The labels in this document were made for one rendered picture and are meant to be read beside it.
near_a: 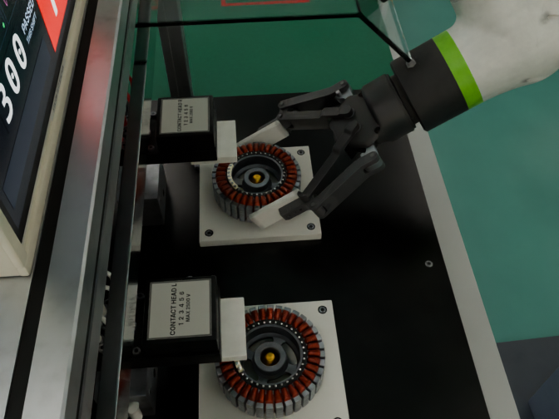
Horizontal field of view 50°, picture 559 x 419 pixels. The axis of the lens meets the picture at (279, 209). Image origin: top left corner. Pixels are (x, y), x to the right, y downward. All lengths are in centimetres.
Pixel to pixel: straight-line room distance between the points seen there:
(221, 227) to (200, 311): 24
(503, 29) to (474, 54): 4
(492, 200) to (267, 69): 104
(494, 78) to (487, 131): 138
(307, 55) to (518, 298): 95
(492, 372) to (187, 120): 44
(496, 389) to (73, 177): 51
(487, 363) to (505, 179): 127
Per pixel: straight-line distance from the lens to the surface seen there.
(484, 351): 74
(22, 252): 33
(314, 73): 100
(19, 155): 34
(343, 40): 108
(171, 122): 68
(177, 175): 83
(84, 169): 38
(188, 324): 53
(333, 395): 65
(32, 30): 39
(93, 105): 42
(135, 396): 62
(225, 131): 72
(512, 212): 187
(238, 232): 75
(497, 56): 69
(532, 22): 69
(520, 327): 167
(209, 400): 65
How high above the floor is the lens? 139
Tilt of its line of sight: 52 degrees down
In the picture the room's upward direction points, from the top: straight up
